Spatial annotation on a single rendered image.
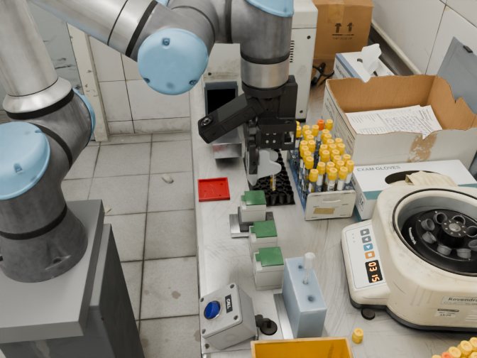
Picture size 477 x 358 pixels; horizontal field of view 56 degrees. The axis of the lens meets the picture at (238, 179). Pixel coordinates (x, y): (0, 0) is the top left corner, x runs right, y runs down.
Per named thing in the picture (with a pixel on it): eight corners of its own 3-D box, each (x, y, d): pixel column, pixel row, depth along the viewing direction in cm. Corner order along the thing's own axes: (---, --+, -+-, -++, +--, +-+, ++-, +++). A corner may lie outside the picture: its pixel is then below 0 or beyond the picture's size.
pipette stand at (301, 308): (272, 297, 79) (275, 259, 72) (311, 293, 79) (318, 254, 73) (285, 350, 71) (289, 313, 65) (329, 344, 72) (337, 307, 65)
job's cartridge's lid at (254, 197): (240, 193, 88) (240, 191, 88) (263, 192, 88) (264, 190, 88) (241, 207, 85) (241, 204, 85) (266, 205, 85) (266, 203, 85)
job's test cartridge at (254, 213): (239, 215, 92) (239, 192, 88) (262, 214, 92) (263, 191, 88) (241, 229, 89) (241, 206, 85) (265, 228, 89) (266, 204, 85)
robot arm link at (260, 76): (242, 65, 65) (237, 42, 71) (242, 94, 68) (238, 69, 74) (294, 63, 65) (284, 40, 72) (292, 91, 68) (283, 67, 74)
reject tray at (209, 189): (197, 181, 103) (197, 179, 102) (227, 179, 103) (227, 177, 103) (199, 202, 97) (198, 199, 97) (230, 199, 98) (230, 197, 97)
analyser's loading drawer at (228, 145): (209, 112, 122) (207, 95, 118) (233, 111, 122) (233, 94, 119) (214, 158, 106) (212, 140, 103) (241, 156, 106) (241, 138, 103)
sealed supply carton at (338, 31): (287, 24, 176) (291, -27, 164) (348, 24, 175) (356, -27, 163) (294, 59, 152) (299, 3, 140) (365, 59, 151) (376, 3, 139)
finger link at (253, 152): (258, 179, 78) (260, 136, 72) (249, 180, 78) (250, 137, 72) (255, 163, 81) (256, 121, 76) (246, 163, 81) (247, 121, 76)
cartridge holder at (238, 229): (228, 219, 93) (228, 206, 91) (272, 216, 94) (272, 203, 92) (231, 238, 89) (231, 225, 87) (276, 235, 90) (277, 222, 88)
